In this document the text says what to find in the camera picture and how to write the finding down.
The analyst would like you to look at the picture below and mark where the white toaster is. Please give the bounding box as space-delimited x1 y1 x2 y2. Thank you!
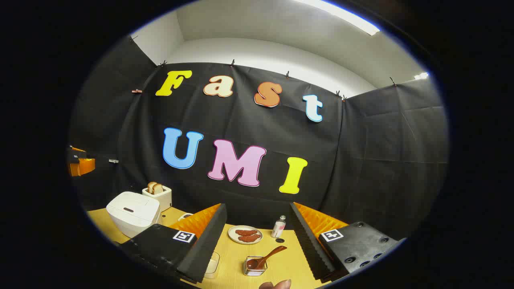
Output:
142 185 172 212

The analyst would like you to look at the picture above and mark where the white rice cooker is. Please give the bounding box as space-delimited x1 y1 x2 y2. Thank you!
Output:
106 191 163 238

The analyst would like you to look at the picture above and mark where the brown wooden spoon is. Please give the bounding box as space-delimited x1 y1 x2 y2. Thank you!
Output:
246 246 288 270

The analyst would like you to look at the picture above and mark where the clear bottle with pink label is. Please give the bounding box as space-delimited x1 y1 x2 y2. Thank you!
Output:
271 215 287 239

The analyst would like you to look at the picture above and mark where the white round plate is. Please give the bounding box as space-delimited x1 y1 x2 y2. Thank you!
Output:
228 225 263 245

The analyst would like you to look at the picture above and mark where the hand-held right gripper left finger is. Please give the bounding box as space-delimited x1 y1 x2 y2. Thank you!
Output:
116 203 228 284

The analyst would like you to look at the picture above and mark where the black backdrop cloth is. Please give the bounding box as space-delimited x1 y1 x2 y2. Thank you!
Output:
68 36 448 241

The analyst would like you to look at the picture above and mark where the long ceiling light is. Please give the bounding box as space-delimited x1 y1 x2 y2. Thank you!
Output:
293 0 380 36

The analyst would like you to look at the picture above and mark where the clear glass rice bowl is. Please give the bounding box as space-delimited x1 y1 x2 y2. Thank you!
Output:
204 251 220 279

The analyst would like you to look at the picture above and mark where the metal wire chopstick holder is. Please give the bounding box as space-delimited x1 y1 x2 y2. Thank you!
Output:
243 256 268 277

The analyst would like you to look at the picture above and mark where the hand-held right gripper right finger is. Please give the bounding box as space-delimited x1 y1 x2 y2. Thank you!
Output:
289 201 406 281

